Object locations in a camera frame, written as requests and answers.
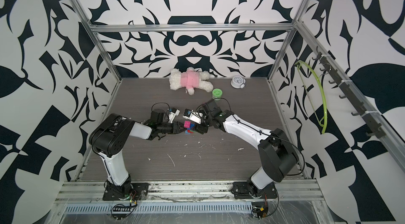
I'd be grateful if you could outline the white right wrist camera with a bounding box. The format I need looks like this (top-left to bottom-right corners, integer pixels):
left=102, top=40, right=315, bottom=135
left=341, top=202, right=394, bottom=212
left=182, top=109, right=204, bottom=124

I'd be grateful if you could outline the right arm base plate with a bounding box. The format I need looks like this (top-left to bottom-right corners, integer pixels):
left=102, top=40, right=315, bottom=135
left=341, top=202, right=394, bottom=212
left=231, top=180, right=278, bottom=199

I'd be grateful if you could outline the white small alarm clock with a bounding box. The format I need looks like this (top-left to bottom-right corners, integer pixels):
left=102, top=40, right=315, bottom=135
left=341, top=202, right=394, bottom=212
left=231, top=76, right=246, bottom=89

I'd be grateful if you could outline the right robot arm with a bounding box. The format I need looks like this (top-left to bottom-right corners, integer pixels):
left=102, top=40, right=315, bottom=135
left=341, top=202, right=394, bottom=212
left=196, top=99, right=300, bottom=192

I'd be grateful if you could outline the pink lego brick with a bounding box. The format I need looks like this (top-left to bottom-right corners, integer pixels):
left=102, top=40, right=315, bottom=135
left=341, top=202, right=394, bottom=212
left=184, top=121, right=191, bottom=129

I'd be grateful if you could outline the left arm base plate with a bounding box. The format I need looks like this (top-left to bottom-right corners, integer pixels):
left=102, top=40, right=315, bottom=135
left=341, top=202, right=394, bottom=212
left=102, top=181, right=149, bottom=201

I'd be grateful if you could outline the black hook rack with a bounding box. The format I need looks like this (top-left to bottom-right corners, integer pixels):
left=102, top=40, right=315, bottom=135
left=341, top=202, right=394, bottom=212
left=313, top=46, right=387, bottom=139

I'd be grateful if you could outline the green hoop on wall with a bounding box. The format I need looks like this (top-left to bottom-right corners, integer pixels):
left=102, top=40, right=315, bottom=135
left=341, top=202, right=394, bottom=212
left=294, top=60, right=328, bottom=135

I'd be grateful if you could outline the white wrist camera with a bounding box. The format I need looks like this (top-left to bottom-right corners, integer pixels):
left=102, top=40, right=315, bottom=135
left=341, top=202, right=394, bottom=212
left=168, top=108, right=180, bottom=123
left=182, top=109, right=204, bottom=124

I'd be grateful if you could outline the white plush toy pink shirt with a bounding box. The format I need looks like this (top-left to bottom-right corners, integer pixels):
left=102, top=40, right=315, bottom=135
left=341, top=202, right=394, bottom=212
left=169, top=67, right=214, bottom=95

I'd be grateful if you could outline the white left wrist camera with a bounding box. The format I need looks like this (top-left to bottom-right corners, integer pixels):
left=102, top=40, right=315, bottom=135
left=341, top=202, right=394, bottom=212
left=168, top=108, right=180, bottom=123

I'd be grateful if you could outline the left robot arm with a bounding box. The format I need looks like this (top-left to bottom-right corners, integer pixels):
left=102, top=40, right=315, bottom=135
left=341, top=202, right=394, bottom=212
left=89, top=109, right=186, bottom=187

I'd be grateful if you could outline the aluminium cage frame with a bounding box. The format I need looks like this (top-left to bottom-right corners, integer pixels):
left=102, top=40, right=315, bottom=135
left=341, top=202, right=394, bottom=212
left=44, top=0, right=405, bottom=224

